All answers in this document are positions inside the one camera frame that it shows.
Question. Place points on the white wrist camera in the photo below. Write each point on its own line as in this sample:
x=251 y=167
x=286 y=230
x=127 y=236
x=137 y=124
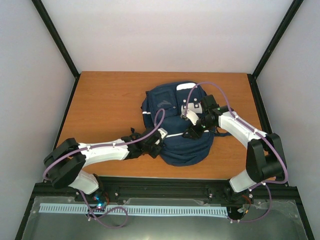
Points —
x=187 y=114
x=162 y=132

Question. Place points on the light blue slotted cable duct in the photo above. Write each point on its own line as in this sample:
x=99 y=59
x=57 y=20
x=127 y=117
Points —
x=136 y=210

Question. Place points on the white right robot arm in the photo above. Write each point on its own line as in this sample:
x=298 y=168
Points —
x=264 y=152

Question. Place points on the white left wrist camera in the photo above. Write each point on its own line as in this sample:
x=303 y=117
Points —
x=162 y=132

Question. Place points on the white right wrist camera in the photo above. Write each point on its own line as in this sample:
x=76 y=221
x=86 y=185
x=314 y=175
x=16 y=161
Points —
x=187 y=114

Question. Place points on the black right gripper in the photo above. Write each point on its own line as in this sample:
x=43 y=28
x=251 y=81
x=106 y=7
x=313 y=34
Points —
x=195 y=133

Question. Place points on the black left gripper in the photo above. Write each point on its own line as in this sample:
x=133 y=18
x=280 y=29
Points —
x=154 y=154

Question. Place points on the black right frame post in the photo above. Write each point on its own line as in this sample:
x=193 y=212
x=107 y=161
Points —
x=281 y=29

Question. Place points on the black frame post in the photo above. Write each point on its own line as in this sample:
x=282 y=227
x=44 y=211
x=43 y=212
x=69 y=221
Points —
x=44 y=15
x=281 y=29

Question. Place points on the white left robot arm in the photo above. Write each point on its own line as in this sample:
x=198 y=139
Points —
x=64 y=165

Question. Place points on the navy blue student backpack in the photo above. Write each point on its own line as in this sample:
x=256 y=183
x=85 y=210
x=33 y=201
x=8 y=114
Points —
x=162 y=108

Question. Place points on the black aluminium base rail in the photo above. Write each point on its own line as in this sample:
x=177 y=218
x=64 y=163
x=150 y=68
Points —
x=117 y=189

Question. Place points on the black left frame post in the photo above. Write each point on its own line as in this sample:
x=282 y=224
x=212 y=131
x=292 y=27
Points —
x=44 y=15

